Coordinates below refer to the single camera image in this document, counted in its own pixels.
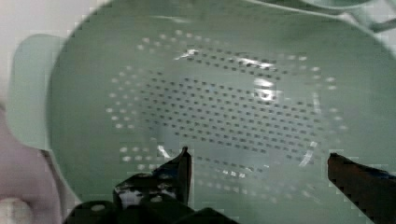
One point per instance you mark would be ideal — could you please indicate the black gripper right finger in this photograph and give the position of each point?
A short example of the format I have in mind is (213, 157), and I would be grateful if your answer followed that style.
(372, 190)

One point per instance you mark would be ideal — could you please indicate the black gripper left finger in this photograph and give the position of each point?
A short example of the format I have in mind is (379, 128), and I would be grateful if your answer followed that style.
(172, 179)

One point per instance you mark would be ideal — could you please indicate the green plastic strainer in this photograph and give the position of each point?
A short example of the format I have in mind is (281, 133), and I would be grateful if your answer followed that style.
(260, 94)

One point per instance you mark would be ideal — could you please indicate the pink round plate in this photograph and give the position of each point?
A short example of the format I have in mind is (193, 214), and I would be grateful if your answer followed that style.
(28, 189)

